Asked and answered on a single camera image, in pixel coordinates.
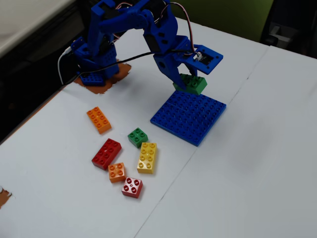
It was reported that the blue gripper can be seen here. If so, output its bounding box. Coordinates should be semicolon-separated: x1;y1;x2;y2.
152;35;199;91

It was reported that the green 2x4 block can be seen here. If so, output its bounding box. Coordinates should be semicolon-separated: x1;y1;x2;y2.
172;73;208;96

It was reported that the green 2x2 block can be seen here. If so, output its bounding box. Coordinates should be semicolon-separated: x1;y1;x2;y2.
127;127;149;149

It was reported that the yellow 2x4 block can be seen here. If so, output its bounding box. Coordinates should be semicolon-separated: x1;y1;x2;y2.
136;142;158;175

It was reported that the orange 2x4 block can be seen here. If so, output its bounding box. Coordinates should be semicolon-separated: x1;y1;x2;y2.
86;106;112;135

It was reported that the red 2x4 block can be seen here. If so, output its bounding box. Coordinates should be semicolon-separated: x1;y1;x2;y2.
91;138;122;171

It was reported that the orange 2x2 block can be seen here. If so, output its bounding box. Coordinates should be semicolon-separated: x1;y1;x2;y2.
107;162;127;184

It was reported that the red 2x2 block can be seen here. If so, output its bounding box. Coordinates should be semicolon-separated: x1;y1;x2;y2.
121;177;144;199

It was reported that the blue 8x8 baseplate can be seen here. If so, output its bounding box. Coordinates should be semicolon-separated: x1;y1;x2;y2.
150;89;227;147

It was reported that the green panel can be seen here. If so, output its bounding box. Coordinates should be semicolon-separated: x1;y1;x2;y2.
170;0;274;43

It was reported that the white foam board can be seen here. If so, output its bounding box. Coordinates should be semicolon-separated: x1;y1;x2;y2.
135;45;317;238
0;9;270;238

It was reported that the black office chair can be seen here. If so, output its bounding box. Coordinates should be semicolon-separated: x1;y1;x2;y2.
260;0;317;60

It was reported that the white background table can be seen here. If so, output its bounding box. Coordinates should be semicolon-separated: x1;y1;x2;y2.
0;0;75;58

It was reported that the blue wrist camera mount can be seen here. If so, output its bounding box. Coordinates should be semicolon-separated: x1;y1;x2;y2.
178;44;224;75

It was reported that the red white servo wire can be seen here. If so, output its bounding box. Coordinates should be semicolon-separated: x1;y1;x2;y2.
169;1;199;57

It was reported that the black cable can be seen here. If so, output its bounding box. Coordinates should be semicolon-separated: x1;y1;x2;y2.
61;49;198;85

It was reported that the white cable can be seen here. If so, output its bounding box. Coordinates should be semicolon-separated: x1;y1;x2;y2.
57;47;73;85

